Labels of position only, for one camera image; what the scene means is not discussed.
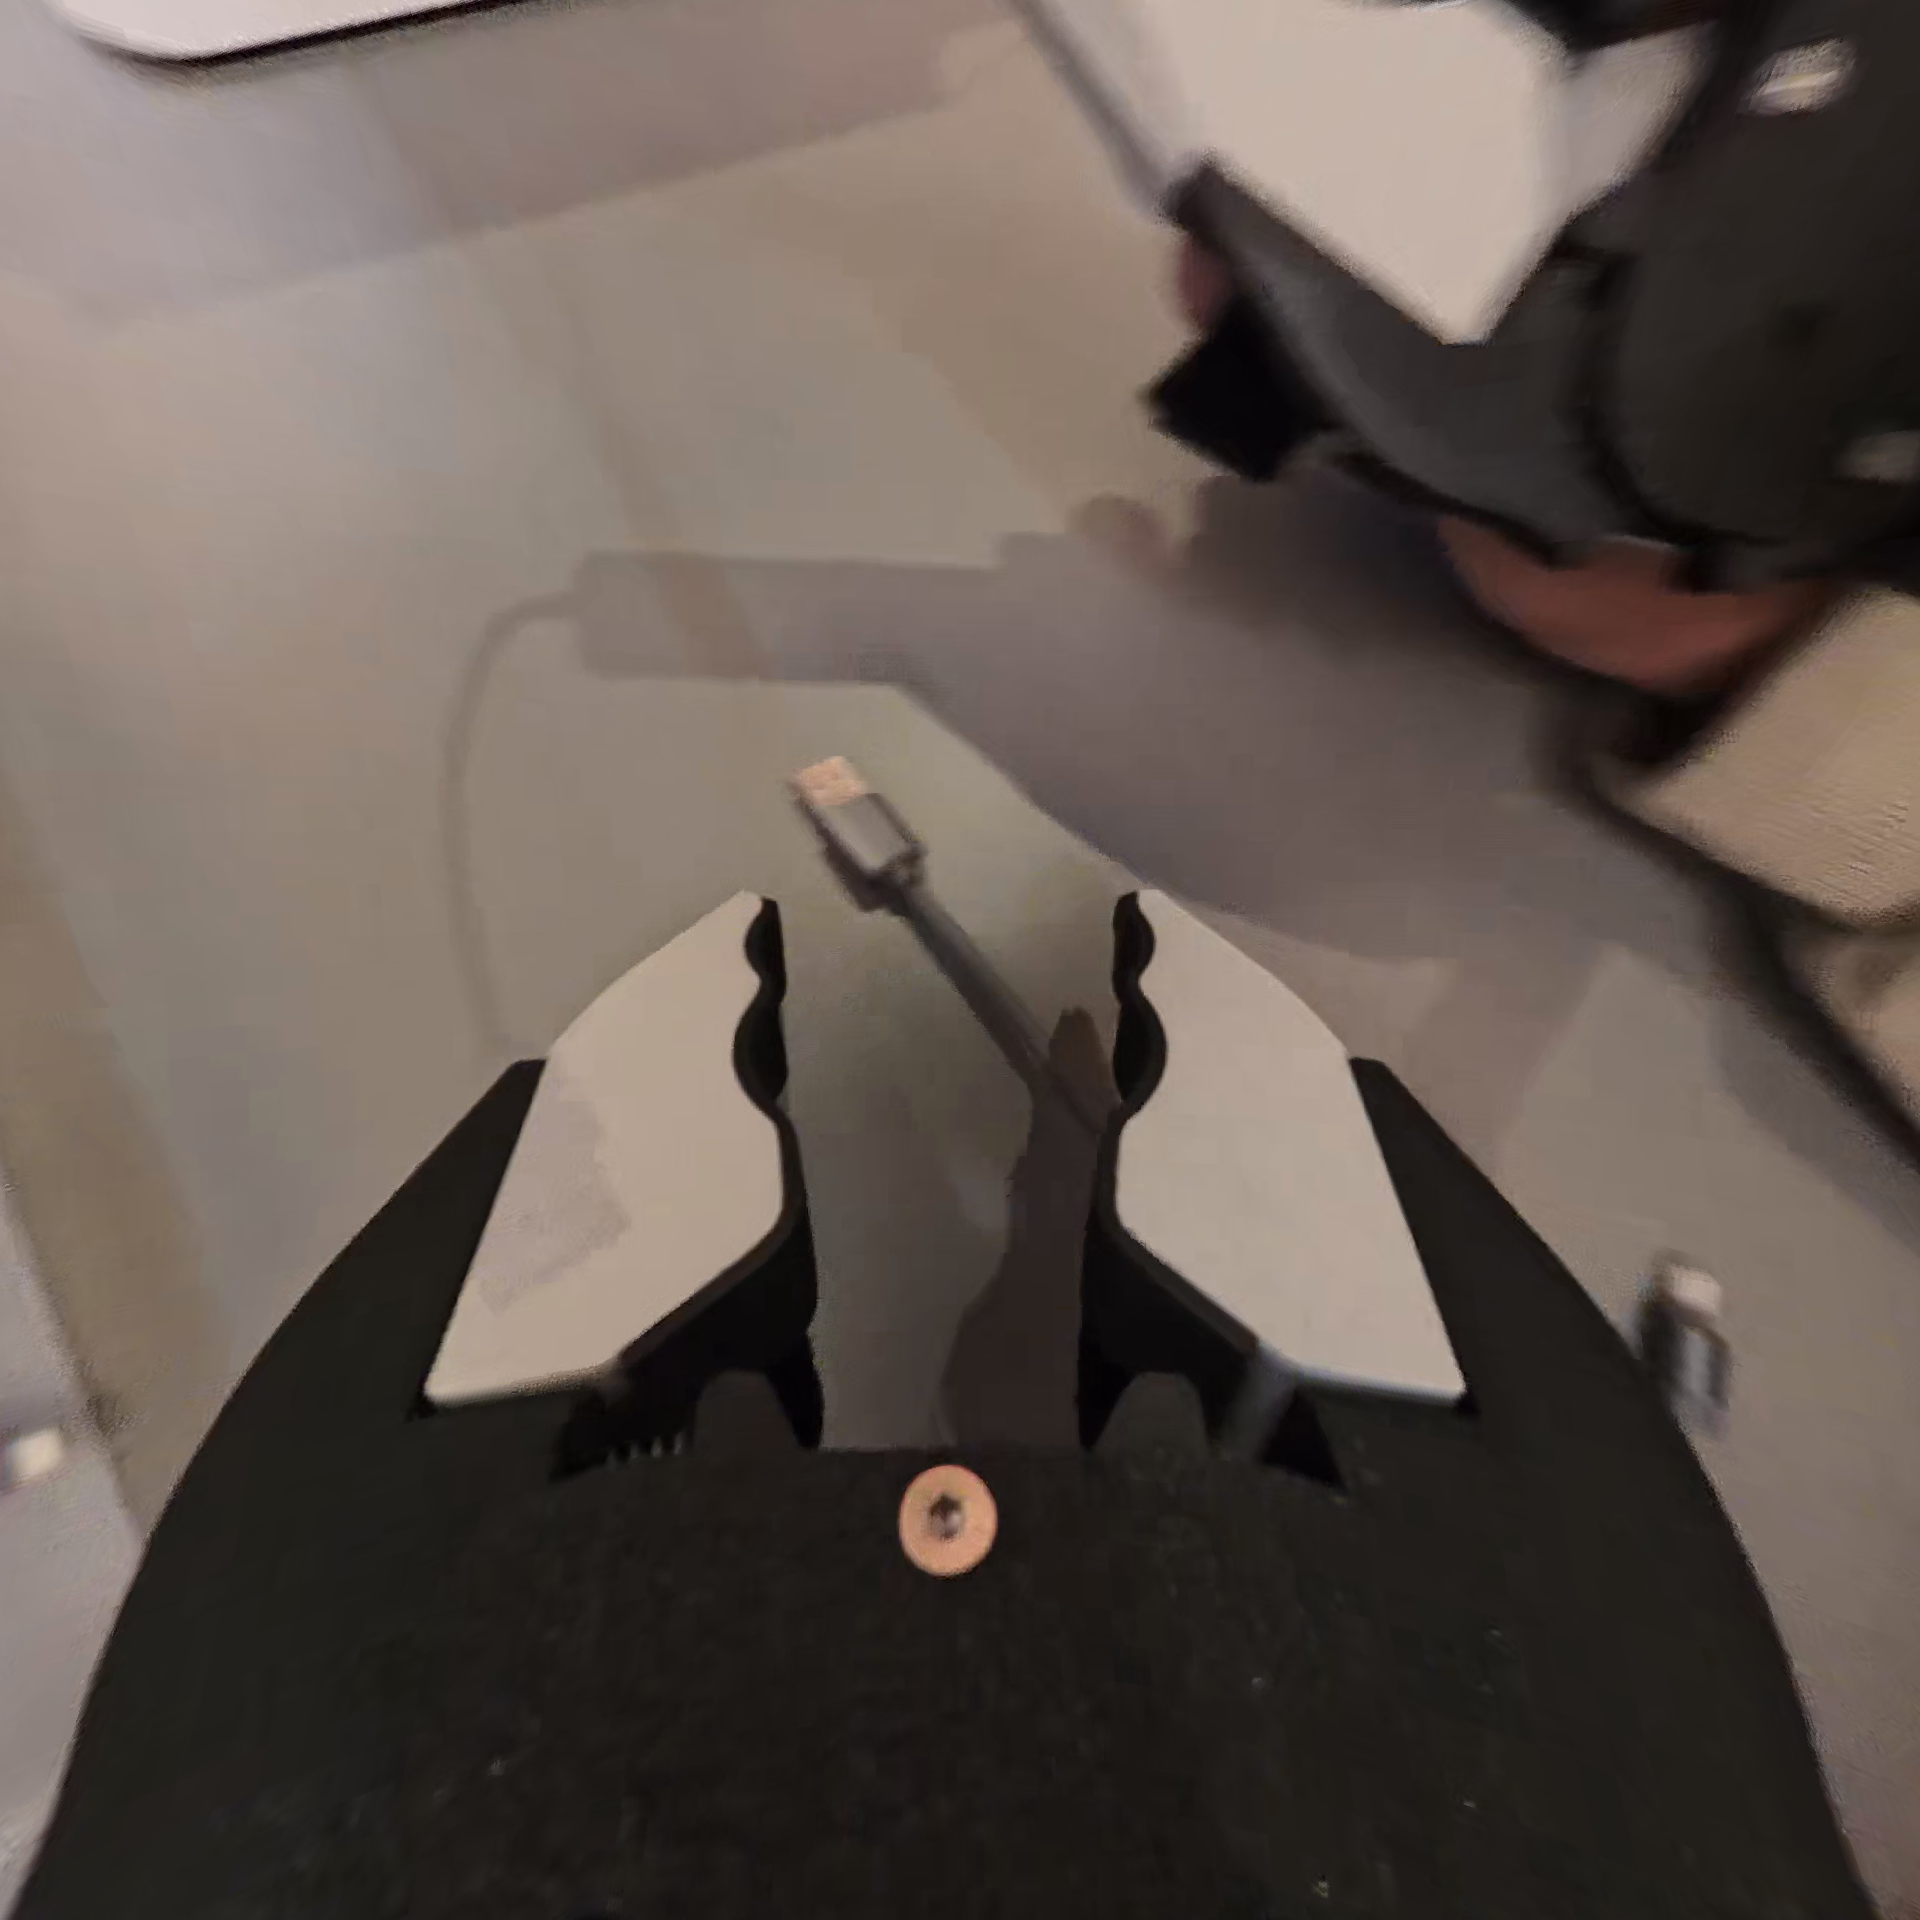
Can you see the person's right hand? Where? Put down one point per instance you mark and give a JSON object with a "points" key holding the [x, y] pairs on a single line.
{"points": [[1621, 615]]}

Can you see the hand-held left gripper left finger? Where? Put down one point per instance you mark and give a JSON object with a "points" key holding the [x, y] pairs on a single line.
{"points": [[645, 1184]]}

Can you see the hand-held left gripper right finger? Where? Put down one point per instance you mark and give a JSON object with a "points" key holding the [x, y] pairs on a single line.
{"points": [[1276, 1201]]}

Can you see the wooden book stand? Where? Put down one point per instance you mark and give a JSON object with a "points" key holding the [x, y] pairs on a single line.
{"points": [[224, 18]]}

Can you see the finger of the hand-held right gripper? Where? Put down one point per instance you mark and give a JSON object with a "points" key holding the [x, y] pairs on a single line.
{"points": [[1350, 119]]}

